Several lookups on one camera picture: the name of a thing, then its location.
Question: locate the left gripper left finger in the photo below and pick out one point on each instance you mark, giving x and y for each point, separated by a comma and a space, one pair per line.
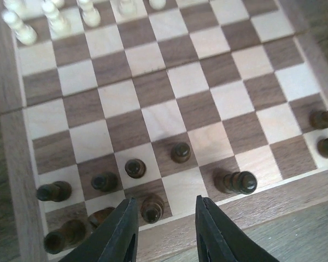
116, 239

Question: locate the wooden chess board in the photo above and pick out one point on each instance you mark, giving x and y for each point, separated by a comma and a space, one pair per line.
233, 79

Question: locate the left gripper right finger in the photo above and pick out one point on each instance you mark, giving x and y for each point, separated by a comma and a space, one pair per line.
220, 239

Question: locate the light wooden chess piece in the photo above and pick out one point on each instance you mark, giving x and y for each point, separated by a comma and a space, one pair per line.
58, 23
127, 7
90, 14
24, 33

